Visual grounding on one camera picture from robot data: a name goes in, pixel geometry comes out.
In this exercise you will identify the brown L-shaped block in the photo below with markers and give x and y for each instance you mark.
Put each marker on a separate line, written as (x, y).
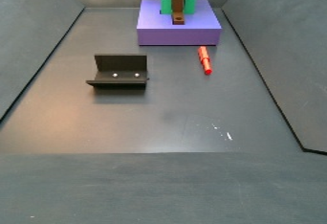
(177, 15)

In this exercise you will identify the black angle bracket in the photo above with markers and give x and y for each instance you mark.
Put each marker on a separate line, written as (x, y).
(120, 71)

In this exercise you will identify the red cylinder peg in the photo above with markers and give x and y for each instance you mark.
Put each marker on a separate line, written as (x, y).
(204, 60)

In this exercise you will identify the green right block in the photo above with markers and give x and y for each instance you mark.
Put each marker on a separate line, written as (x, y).
(165, 6)

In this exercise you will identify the purple board block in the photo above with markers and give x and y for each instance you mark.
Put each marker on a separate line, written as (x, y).
(156, 31)

